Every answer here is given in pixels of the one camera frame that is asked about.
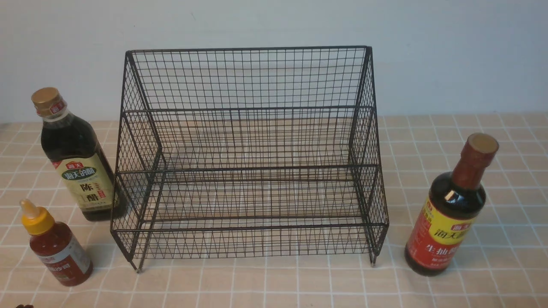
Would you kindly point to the red chili sauce squeeze bottle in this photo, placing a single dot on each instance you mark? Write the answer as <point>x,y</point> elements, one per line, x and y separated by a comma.
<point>55,245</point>

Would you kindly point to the soy sauce bottle red label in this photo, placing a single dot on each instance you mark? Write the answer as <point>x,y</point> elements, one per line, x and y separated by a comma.
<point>454,201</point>

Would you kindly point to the dark vinegar bottle gold cap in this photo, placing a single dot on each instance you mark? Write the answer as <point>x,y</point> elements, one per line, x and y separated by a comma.
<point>72,146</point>

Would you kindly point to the black wire mesh shelf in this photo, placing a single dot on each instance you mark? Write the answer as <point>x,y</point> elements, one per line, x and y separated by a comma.
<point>249,152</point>

